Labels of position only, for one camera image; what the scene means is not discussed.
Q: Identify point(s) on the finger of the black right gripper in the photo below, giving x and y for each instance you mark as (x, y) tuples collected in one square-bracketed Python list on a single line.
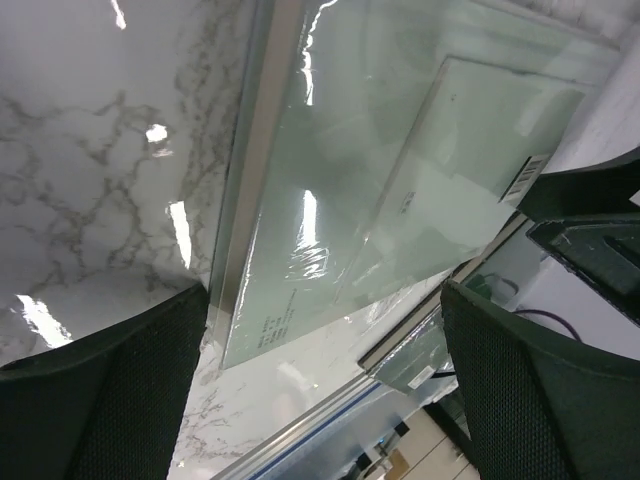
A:
[(602, 250), (601, 189)]

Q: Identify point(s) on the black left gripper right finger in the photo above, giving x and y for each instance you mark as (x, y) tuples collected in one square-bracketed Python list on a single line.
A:
[(538, 404)]

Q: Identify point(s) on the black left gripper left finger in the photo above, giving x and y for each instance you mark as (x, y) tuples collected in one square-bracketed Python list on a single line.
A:
[(109, 405)]

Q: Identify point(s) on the clear plastic file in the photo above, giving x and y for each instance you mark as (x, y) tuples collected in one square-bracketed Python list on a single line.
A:
[(378, 145)]

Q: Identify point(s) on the aluminium front rail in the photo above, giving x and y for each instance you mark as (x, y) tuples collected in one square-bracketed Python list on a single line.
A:
[(312, 426)]

